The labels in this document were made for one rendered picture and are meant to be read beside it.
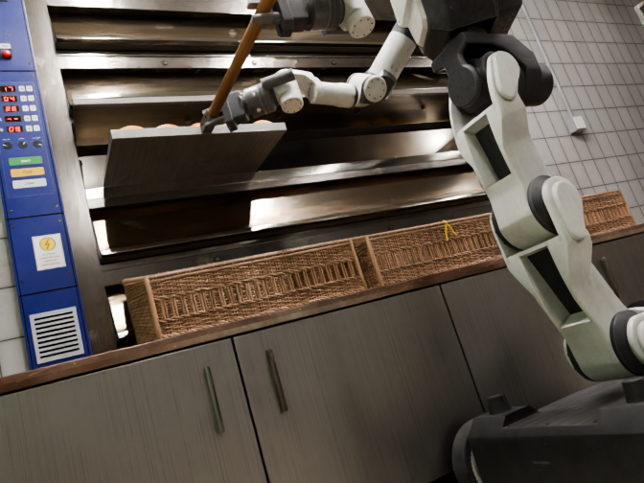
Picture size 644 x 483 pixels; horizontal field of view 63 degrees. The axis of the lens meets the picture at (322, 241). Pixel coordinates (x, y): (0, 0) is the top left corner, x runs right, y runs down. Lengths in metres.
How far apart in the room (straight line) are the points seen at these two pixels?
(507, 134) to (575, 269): 0.34
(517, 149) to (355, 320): 0.56
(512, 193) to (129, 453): 0.98
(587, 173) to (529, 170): 1.81
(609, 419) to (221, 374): 0.75
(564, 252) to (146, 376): 0.92
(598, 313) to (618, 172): 2.07
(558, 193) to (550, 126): 1.83
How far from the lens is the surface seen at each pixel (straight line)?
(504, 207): 1.31
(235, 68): 1.43
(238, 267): 1.31
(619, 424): 1.09
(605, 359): 1.34
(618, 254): 2.07
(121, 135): 1.62
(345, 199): 2.11
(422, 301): 1.45
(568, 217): 1.26
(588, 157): 3.19
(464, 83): 1.39
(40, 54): 2.12
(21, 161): 1.88
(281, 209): 1.97
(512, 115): 1.33
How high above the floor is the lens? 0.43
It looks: 13 degrees up
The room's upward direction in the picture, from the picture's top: 17 degrees counter-clockwise
